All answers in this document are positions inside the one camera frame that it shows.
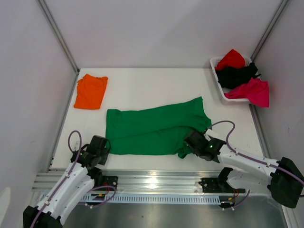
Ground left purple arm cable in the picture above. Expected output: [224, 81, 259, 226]
[29, 130, 117, 228]

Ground aluminium mounting rail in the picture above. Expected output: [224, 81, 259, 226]
[31, 170, 291, 196]

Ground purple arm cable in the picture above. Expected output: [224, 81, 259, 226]
[29, 130, 117, 228]
[209, 120, 304, 211]

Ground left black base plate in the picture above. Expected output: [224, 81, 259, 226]
[101, 175, 118, 188]

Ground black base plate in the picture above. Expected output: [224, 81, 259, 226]
[198, 177, 235, 193]
[101, 175, 118, 188]

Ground left aluminium frame post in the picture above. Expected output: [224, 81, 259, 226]
[36, 0, 79, 74]

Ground magenta t shirt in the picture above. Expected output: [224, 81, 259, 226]
[224, 78, 269, 108]

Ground black t shirt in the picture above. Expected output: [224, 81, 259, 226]
[216, 62, 260, 89]

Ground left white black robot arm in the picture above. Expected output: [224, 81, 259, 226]
[23, 135, 116, 228]

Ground red t shirt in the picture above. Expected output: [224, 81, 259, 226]
[215, 49, 246, 71]

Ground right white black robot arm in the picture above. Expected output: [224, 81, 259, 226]
[184, 130, 304, 209]

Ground right aluminium frame post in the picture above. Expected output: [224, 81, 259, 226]
[250, 0, 292, 62]

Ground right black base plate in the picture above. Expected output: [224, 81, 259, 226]
[198, 177, 235, 193]

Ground white slotted cable duct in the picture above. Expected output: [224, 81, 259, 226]
[40, 192, 222, 204]

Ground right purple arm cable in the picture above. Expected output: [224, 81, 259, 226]
[209, 120, 304, 211]

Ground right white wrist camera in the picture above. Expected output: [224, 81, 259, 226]
[204, 129, 219, 138]

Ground white plastic basket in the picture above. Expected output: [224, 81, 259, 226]
[210, 57, 260, 105]

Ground aluminium frame post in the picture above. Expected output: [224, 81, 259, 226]
[36, 0, 79, 74]
[250, 0, 292, 62]

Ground green t shirt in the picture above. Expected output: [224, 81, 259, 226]
[105, 96, 211, 159]

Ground orange folded t shirt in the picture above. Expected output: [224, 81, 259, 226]
[74, 74, 108, 110]

